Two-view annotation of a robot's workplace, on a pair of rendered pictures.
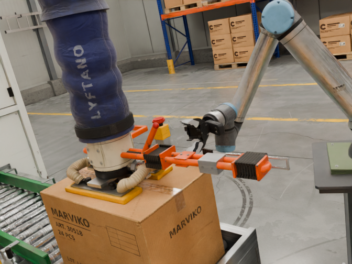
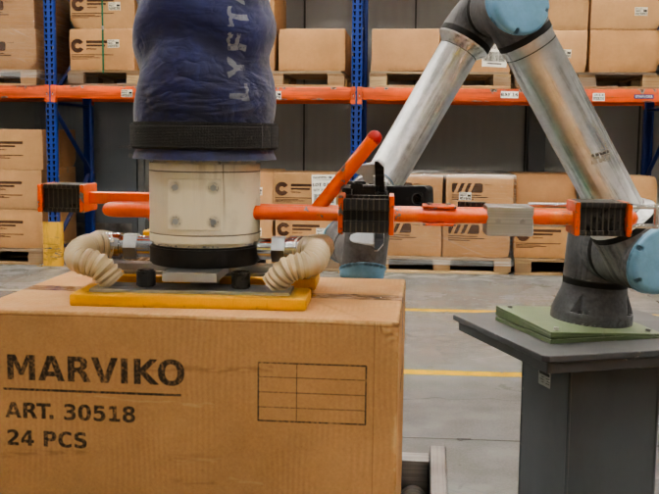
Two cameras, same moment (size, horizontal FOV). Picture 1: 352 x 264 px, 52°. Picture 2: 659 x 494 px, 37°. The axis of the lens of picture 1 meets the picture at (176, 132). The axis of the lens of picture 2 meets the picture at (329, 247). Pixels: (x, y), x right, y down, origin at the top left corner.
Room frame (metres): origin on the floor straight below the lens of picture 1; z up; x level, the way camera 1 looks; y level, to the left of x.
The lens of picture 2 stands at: (0.03, 1.02, 1.20)
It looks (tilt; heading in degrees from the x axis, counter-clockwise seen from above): 7 degrees down; 323
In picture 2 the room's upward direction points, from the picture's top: 1 degrees clockwise
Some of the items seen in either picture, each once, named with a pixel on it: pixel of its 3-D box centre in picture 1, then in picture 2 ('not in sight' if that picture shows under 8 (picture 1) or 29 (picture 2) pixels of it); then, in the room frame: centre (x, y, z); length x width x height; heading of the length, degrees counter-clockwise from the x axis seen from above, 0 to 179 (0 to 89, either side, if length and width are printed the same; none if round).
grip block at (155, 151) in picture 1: (160, 156); (366, 213); (1.20, 0.07, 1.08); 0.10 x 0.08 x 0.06; 140
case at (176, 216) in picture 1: (132, 222); (211, 416); (1.36, 0.25, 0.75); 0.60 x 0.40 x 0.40; 48
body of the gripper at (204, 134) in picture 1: (200, 128); (366, 200); (1.42, -0.10, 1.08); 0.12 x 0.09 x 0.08; 140
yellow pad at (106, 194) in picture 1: (100, 186); (193, 286); (1.29, 0.32, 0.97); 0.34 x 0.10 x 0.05; 50
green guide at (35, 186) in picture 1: (48, 186); not in sight; (2.34, 0.93, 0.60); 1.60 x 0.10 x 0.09; 47
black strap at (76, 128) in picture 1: (105, 123); (205, 135); (1.37, 0.26, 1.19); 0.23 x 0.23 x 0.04
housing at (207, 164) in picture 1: (212, 163); (507, 220); (1.07, -0.09, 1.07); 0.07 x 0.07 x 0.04; 50
